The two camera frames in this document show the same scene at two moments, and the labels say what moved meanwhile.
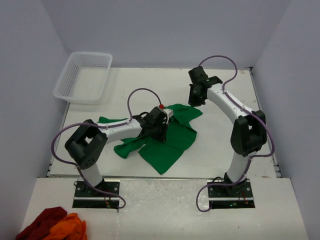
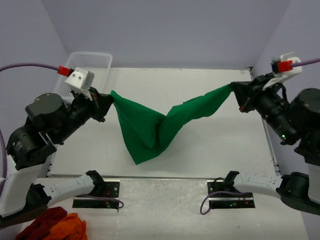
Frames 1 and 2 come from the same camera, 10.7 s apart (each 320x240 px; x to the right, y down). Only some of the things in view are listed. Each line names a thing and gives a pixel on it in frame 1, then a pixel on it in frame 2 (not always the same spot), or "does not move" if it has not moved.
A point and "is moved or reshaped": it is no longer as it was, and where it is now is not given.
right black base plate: [237, 196] does not move
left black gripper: [161, 137] -> [103, 103]
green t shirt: [180, 134] is moved or reshaped
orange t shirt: [70, 228] does not move
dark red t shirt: [39, 227] does not move
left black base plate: [85, 197] does not move
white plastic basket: [84, 78] does not move
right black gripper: [193, 102] -> [246, 91]
